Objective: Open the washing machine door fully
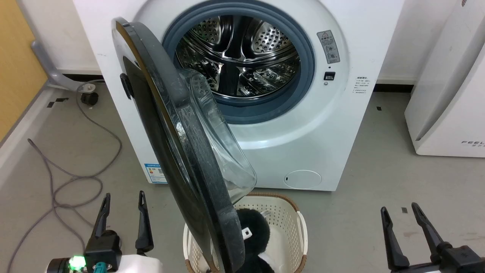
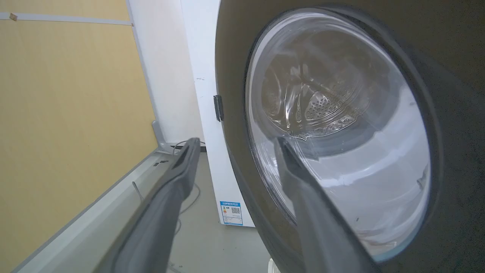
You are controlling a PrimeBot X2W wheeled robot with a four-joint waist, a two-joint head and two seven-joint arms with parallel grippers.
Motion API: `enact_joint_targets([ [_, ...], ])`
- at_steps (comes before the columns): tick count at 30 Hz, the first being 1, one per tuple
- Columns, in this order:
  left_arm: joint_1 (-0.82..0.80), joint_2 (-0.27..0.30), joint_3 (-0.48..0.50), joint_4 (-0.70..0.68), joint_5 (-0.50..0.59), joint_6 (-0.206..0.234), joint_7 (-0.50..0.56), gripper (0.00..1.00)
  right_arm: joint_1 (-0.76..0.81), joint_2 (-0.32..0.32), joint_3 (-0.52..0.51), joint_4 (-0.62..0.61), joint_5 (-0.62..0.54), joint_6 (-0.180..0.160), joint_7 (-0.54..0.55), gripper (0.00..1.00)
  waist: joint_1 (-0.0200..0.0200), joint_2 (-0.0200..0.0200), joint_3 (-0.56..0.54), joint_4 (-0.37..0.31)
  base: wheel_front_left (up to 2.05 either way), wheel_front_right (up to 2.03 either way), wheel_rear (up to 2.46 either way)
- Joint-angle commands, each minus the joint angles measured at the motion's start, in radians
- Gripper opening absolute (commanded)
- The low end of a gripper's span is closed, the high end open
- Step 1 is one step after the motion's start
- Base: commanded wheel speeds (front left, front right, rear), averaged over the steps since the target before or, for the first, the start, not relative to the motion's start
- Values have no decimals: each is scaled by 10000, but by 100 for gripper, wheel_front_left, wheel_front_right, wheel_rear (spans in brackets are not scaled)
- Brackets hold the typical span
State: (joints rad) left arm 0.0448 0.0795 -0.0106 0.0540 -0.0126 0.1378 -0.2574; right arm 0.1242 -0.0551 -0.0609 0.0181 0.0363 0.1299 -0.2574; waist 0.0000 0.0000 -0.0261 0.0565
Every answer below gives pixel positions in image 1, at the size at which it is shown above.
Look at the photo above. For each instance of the black round washing machine door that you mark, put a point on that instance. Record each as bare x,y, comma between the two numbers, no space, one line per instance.
159,125

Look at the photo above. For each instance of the black and white plush toy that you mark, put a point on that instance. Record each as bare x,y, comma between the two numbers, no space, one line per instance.
254,231

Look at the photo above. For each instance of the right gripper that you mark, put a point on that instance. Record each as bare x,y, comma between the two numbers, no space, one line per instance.
460,261

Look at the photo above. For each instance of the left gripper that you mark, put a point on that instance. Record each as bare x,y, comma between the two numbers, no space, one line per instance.
104,250

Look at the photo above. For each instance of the black door latch slot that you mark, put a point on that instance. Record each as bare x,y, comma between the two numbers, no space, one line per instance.
329,76

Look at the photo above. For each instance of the orange wooden panel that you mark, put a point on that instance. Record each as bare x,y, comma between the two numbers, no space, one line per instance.
17,64

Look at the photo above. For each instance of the shiny steel washer drum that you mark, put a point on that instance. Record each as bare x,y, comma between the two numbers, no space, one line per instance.
235,49

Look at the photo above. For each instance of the white air purifier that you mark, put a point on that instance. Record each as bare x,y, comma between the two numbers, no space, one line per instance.
451,94

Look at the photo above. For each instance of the small printed text label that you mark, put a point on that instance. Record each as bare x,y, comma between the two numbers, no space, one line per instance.
360,85

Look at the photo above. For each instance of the grey rubber door gasket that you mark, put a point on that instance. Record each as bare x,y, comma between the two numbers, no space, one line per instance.
265,110

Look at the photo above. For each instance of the white plastic laundry basket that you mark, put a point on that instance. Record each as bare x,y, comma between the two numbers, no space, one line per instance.
288,223

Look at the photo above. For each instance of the blue energy label sticker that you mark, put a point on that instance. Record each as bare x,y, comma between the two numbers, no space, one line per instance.
154,173

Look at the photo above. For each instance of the grey warning sticker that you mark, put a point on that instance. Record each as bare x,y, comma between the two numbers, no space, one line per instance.
328,47

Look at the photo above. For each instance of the white front-load washing machine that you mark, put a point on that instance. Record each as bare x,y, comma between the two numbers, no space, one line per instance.
326,132

